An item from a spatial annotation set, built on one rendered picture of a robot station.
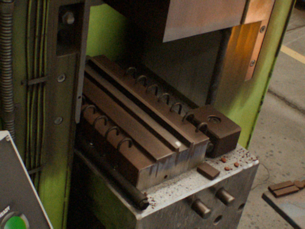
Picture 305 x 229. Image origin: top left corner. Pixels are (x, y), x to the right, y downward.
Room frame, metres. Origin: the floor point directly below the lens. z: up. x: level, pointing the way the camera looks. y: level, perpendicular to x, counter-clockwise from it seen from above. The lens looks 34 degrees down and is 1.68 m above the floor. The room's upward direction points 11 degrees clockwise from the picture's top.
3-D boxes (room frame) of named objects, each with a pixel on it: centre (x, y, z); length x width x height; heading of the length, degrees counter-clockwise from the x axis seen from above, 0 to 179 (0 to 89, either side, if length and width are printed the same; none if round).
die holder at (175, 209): (1.11, 0.05, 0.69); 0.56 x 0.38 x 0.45; 45
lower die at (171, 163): (1.06, 0.09, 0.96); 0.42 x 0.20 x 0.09; 45
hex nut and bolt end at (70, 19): (0.88, 0.19, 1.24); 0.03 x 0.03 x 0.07; 45
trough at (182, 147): (1.08, 0.07, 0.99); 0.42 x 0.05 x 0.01; 45
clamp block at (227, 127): (1.08, -0.15, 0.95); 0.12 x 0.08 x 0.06; 45
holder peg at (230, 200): (0.94, -0.20, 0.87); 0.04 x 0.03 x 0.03; 45
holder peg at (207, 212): (0.88, -0.14, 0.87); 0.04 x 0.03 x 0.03; 45
